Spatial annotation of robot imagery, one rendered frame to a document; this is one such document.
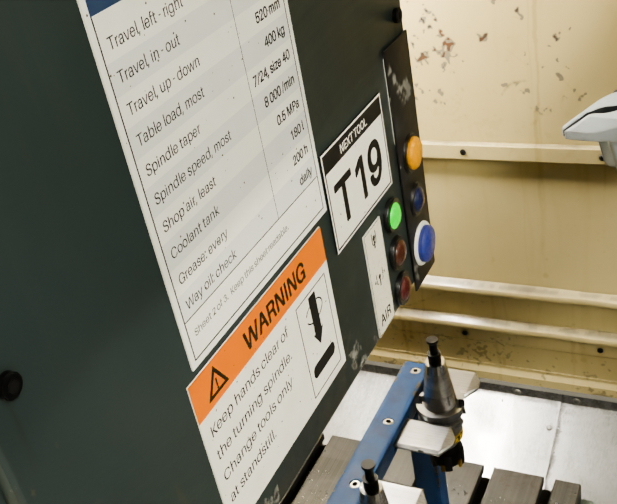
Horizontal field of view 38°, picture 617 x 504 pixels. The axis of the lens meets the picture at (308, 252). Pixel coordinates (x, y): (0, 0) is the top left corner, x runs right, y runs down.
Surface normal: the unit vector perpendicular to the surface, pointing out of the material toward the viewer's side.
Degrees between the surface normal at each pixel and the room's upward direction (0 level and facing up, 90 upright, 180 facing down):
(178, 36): 90
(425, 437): 0
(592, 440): 24
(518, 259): 90
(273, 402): 90
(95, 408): 90
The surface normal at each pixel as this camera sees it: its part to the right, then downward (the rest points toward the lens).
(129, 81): 0.89, 0.08
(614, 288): -0.42, 0.53
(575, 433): -0.33, -0.55
